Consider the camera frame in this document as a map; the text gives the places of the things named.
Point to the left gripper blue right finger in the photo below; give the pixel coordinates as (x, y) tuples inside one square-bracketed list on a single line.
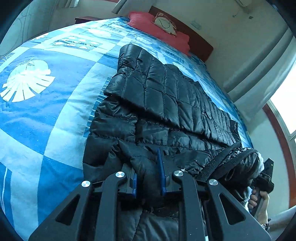
[(169, 174)]

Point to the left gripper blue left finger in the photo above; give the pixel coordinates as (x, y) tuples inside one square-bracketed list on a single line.
[(129, 188)]

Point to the black quilted puffer jacket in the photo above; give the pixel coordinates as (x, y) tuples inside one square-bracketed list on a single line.
[(149, 106)]

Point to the person's right hand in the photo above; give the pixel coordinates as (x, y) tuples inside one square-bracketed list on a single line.
[(259, 200)]

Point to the wood framed side window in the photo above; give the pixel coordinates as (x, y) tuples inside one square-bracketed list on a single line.
[(280, 110)]

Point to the grey window curtain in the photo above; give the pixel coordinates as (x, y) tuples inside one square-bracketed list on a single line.
[(257, 80)]

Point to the blue patterned bed blanket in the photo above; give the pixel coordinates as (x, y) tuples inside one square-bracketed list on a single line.
[(50, 88)]

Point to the dark wooden headboard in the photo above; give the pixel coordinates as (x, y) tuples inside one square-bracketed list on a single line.
[(198, 45)]

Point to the cream embroidered pillow cover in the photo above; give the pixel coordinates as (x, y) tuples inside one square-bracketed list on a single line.
[(165, 23)]

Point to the red pillow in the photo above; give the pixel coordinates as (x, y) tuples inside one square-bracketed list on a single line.
[(143, 21)]

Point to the dark wooden nightstand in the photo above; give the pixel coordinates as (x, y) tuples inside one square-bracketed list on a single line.
[(85, 19)]

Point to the grey curtain beside headboard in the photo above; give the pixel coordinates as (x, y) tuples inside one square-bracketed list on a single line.
[(124, 7)]

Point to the white sliding door wardrobe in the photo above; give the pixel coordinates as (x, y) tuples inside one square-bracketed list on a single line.
[(36, 19)]

